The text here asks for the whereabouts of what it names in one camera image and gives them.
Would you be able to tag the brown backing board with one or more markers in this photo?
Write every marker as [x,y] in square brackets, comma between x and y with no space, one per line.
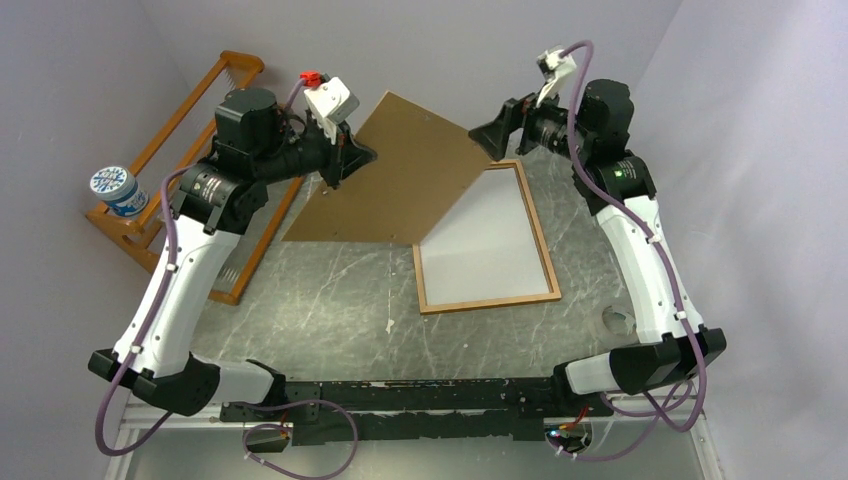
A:
[424,164]

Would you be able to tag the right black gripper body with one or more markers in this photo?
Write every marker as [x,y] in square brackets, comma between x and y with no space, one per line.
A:
[545,127]

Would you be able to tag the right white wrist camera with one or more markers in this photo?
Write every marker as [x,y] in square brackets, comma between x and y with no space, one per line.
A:
[556,65]

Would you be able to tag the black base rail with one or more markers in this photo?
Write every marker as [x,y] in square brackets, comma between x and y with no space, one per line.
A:
[520,408]

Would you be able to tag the blue white round tin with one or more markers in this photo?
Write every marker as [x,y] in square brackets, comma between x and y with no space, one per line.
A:
[119,190]

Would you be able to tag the orange wooden shelf rack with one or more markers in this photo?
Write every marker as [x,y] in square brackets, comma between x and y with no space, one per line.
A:
[219,185]

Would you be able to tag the wooden picture frame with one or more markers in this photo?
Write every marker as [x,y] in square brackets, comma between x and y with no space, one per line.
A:
[490,238]

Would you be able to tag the clear tape roll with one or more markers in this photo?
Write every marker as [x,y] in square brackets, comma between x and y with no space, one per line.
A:
[613,326]

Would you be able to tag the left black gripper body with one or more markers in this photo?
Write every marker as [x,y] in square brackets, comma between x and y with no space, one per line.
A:
[305,155]

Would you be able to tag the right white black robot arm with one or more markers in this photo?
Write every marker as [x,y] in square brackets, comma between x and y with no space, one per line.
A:
[672,345]

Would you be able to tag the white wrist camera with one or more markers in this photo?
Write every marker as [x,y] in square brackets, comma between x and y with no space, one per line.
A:
[556,65]
[329,101]

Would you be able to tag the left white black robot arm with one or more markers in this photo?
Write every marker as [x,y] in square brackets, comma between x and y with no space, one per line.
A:
[153,359]

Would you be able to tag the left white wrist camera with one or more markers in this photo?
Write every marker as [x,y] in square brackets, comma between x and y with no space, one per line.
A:
[329,101]

